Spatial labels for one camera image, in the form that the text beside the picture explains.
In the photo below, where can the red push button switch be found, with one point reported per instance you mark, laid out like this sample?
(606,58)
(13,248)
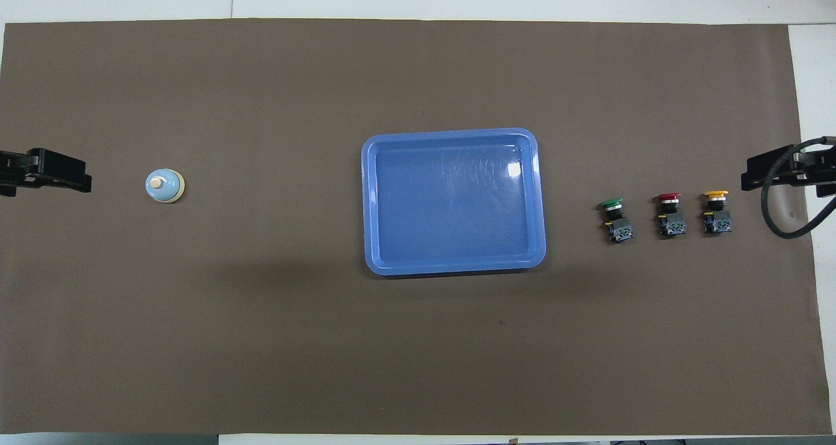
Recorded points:
(671,224)

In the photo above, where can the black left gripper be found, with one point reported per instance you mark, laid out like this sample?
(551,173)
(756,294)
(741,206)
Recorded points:
(14,167)

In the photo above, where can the blue plastic tray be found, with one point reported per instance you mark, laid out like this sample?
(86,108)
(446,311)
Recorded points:
(450,216)

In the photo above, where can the brown table mat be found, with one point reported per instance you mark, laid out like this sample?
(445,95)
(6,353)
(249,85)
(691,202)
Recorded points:
(261,340)

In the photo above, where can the light blue call bell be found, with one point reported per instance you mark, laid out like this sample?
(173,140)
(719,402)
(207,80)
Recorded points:
(164,187)

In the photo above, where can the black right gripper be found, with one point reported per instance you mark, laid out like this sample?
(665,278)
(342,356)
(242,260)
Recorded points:
(816,167)

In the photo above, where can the yellow push button switch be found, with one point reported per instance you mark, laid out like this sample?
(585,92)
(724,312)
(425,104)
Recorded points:
(717,221)

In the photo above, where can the green push button switch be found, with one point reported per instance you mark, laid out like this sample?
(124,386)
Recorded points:
(618,229)

